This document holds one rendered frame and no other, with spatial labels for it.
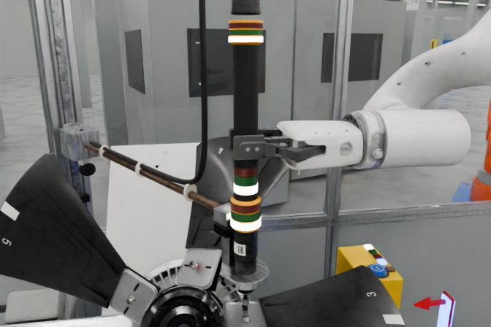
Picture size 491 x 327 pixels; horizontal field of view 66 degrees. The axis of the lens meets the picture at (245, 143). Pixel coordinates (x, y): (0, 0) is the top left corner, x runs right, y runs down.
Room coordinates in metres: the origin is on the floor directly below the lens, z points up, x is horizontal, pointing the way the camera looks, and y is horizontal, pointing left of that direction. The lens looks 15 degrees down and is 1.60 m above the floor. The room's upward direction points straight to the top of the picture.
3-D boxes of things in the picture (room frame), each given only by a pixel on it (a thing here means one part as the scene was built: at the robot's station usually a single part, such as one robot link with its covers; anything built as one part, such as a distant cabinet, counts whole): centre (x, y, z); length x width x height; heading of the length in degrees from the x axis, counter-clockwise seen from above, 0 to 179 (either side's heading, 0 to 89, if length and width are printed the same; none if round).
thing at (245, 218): (0.50, 0.00, 1.37); 0.04 x 0.04 x 0.01
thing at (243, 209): (0.50, 0.00, 1.38); 0.04 x 0.04 x 0.01
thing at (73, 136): (0.95, 0.43, 1.36); 0.10 x 0.07 x 0.08; 44
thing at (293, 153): (0.47, -0.08, 1.47); 0.08 x 0.06 x 0.01; 159
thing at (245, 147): (0.47, -0.02, 1.47); 0.07 x 0.03 x 0.03; 99
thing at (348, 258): (0.84, -0.31, 1.02); 0.16 x 0.10 x 0.11; 9
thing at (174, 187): (0.72, 0.21, 1.36); 0.54 x 0.01 x 0.01; 44
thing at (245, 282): (0.50, 0.01, 1.31); 0.09 x 0.07 x 0.10; 44
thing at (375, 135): (0.52, -0.17, 1.47); 0.09 x 0.03 x 0.08; 9
